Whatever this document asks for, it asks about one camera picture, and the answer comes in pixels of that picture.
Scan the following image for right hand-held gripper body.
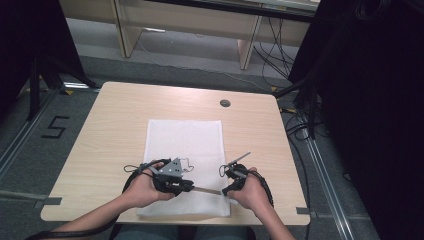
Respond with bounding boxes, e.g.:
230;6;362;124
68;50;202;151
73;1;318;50
222;151;253;192

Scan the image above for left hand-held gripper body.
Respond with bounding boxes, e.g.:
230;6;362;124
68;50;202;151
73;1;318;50
151;157;194;197

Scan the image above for white cloth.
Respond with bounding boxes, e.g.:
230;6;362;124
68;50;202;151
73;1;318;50
136;119;232;218

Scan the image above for person's right hand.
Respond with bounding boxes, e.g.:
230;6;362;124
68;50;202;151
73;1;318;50
228;166;273;213

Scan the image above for person's left hand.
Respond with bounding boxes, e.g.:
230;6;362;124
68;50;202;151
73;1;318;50
121;162;176;209

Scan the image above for person's legs in jeans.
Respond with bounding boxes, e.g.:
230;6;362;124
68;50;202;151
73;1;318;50
112;224;257;240

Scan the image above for grey tape strip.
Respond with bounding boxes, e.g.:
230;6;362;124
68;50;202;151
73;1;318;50
32;196;63;210
295;206;318;216

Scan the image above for black metal stand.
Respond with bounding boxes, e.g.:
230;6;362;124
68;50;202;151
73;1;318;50
273;64;322;140
26;54;101;122

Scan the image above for light wooden desk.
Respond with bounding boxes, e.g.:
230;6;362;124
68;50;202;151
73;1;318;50
59;0;322;71

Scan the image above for black curtain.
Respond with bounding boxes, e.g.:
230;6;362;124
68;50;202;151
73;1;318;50
288;0;424;240
0;0;85;116

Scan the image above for thick black right gripper cable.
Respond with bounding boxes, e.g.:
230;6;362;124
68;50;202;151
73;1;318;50
245;168;275;208

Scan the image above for thin black left gripper wire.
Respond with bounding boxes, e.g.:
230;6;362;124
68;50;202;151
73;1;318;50
123;157;196;174

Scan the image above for black floor cables by rail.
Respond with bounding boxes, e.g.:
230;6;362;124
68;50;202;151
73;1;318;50
280;105;322;240

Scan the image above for grey metal floor rail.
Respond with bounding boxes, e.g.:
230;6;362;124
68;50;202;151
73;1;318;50
299;128;355;240
0;89;58;179

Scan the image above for bundle of black floor cables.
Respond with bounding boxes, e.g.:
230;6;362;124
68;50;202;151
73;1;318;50
252;17;298;80

